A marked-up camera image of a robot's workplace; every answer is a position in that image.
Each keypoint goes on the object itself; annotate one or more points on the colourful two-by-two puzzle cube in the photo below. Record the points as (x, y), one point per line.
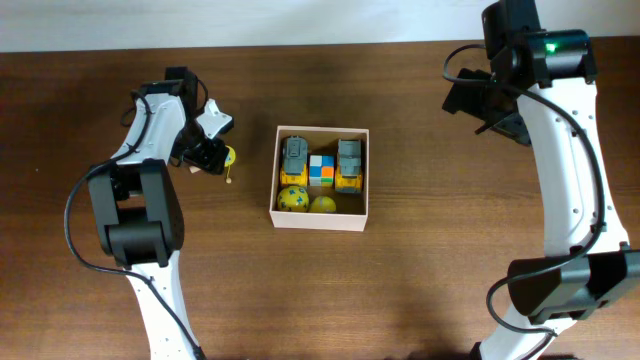
(321, 171)

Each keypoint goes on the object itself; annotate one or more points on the pink cardboard box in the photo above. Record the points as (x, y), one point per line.
(352, 209)

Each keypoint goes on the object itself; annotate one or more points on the yellow ball blue letters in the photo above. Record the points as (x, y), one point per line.
(293, 199)

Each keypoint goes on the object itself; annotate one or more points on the yellow wooden rattle drum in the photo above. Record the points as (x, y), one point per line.
(229, 159)

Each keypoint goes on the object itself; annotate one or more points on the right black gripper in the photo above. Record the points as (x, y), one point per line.
(470, 95)

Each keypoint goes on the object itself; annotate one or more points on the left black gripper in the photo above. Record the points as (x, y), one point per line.
(219, 166)

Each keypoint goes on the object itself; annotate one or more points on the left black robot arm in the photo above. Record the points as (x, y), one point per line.
(138, 217)

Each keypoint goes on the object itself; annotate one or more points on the yellow grey one-eyed ball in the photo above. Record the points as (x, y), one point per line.
(323, 205)

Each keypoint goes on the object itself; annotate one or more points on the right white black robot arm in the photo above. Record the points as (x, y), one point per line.
(540, 91)

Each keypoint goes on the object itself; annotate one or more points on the yellow grey toy dump truck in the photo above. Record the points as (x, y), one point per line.
(349, 177)

